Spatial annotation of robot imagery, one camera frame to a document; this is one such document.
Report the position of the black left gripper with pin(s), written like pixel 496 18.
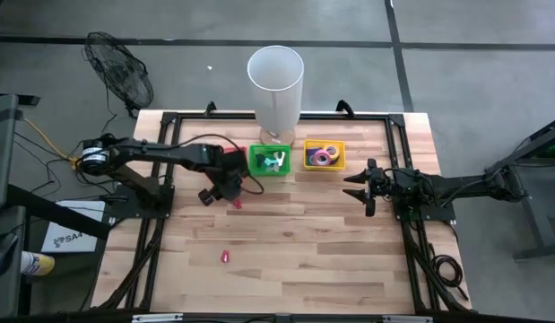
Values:
pixel 230 179

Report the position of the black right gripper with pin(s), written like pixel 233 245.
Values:
pixel 382 184

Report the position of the yellow tape roll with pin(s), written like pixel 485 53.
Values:
pixel 339 152

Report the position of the teal staple remover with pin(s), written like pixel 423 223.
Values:
pixel 271 160

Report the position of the pink tape roll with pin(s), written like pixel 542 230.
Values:
pixel 323 152

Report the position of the purple tape roll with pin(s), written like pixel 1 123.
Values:
pixel 310 157

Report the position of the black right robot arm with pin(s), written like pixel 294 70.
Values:
pixel 461 186

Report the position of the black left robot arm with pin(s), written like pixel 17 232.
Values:
pixel 169 152

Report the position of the red mini stapler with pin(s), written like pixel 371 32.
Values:
pixel 237 204

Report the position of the pink mini stapler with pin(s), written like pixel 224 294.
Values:
pixel 224 256

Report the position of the green plastic basket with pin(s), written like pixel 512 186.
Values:
pixel 252 172

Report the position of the yellow plastic basket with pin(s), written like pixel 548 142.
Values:
pixel 324 168

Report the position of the white cylindrical table lamp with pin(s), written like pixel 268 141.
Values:
pixel 277 103

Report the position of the black floor fan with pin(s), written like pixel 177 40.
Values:
pixel 120 72

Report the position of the white printed box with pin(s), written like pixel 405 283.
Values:
pixel 75 224

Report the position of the black diagonal support beam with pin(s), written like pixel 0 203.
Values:
pixel 57 211

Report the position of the black side desk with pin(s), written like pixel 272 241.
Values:
pixel 541 215

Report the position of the yellow white spray can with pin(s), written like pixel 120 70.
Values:
pixel 37 264

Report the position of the grey laptop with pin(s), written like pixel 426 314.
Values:
pixel 1 152

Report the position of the black computer mouse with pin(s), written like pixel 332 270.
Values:
pixel 2 253

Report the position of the grey desk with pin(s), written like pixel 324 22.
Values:
pixel 8 296

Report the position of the black aluminium rig frame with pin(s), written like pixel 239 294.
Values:
pixel 205 116

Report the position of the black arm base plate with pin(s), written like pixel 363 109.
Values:
pixel 124 208
pixel 438 213

